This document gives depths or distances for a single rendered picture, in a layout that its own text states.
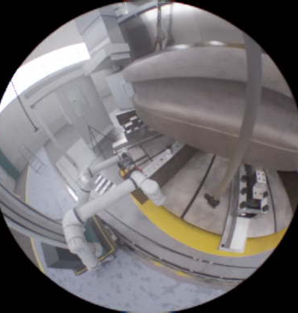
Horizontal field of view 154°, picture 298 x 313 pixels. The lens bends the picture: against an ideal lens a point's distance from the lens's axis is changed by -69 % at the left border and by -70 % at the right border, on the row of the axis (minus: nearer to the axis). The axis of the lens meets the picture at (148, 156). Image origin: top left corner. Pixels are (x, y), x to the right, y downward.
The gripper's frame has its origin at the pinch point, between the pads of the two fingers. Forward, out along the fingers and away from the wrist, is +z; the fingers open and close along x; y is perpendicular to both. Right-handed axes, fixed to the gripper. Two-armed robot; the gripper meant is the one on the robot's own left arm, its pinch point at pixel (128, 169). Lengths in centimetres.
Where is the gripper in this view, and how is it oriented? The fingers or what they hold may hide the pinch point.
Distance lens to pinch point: 109.3
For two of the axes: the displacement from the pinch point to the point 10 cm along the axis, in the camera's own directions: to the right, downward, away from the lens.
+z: 2.9, 6.2, -7.3
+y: 2.6, 6.8, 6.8
